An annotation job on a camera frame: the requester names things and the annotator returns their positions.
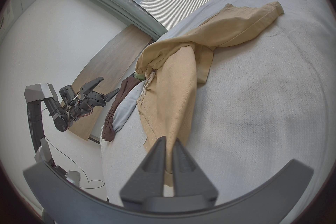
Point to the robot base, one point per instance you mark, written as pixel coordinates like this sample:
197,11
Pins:
73,177

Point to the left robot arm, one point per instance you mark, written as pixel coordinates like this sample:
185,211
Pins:
39,91

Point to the pale grey garment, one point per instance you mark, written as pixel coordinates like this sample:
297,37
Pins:
126,110

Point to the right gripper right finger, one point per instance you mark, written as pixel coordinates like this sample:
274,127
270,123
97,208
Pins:
191,181

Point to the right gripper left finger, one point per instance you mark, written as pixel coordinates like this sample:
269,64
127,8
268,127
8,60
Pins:
147,181

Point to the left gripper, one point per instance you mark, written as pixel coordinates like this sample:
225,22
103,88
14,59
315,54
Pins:
93,99

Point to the tan shorts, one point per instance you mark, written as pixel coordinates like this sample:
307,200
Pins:
173,86

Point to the brown garment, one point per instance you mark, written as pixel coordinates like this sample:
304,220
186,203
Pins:
110,118

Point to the green garment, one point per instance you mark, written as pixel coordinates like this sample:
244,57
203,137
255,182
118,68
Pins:
139,76

